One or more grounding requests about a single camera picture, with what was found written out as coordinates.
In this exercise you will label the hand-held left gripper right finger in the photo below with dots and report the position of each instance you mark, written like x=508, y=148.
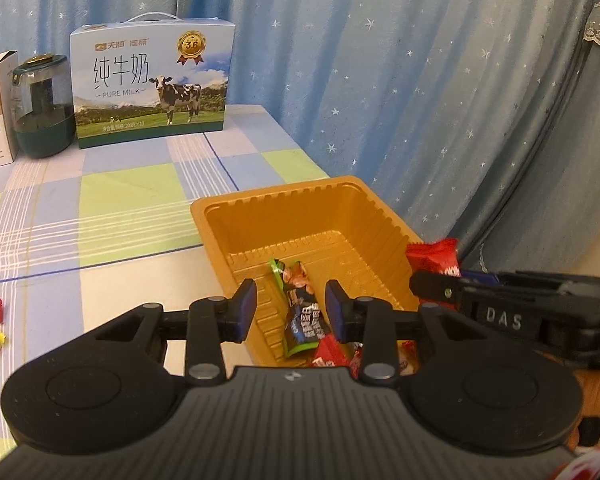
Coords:
x=335, y=310

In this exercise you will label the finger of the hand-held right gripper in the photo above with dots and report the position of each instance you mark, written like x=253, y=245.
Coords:
x=477, y=276
x=435, y=287

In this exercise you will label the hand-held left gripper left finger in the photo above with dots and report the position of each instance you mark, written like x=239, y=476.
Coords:
x=245, y=310

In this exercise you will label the red square snack packet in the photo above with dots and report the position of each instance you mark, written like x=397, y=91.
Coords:
x=430, y=255
x=330, y=352

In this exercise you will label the green black snack packet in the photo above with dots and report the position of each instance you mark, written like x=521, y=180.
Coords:
x=305, y=325

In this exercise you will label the orange plastic tray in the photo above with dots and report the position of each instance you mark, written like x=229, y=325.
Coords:
x=300, y=220

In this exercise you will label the person's right hand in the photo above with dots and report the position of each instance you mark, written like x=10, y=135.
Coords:
x=597, y=392

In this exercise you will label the red white printed clothing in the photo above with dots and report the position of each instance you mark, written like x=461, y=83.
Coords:
x=587, y=467

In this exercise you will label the blue lace trimmed cover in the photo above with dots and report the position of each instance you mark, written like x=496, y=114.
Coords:
x=595, y=160

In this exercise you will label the plaid tablecloth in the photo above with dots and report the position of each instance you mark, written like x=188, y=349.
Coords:
x=120, y=200

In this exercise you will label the blue star curtain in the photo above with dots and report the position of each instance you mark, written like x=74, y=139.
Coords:
x=380, y=85

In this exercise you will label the milk carton box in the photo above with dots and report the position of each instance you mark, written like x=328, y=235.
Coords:
x=130, y=125

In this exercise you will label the dark green glass jar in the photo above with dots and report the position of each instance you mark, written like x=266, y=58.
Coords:
x=45, y=130

